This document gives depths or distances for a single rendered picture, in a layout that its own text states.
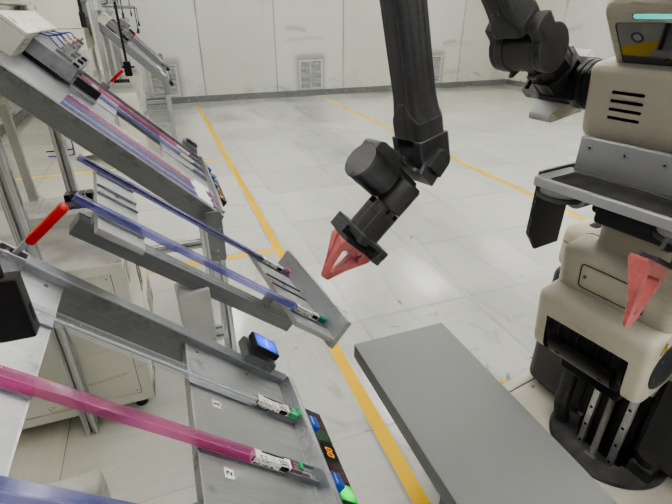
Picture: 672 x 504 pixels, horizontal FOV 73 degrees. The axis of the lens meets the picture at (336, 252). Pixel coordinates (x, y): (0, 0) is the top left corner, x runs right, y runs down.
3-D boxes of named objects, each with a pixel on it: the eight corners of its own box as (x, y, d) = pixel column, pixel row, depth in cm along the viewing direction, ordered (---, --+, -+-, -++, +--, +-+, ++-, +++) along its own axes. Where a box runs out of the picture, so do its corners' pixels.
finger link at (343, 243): (313, 275, 71) (352, 229, 70) (301, 254, 77) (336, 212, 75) (343, 294, 75) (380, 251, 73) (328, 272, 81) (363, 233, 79)
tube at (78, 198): (320, 320, 94) (324, 315, 94) (323, 324, 93) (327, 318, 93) (72, 197, 64) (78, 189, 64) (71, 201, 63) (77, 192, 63)
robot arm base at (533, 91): (606, 63, 80) (547, 58, 89) (591, 33, 75) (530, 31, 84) (578, 105, 81) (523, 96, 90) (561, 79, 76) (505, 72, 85)
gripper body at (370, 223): (354, 244, 68) (387, 206, 67) (331, 217, 76) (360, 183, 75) (382, 264, 71) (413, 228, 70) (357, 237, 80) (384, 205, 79)
